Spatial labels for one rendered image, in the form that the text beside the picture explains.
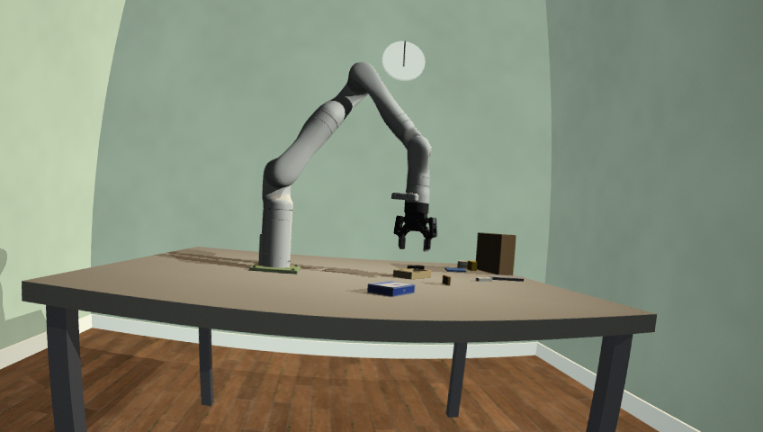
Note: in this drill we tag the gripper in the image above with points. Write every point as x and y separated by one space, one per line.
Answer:
416 210

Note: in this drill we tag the covered wooden puzzle box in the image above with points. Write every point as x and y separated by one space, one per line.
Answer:
417 275

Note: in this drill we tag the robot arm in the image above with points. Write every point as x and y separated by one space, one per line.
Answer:
277 232

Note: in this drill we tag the blue flat square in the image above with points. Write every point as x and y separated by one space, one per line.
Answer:
455 270

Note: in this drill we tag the grey flat board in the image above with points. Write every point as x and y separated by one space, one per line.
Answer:
508 279

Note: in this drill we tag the blue and white box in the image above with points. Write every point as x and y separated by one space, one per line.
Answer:
390 290

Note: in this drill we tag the yellow block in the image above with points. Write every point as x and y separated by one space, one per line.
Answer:
473 266

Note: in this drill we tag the large brown box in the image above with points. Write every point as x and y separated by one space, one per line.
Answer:
495 255

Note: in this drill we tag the beige table with dark legs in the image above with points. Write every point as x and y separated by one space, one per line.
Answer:
238 292

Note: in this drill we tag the white round wall clock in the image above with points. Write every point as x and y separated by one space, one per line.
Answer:
393 65

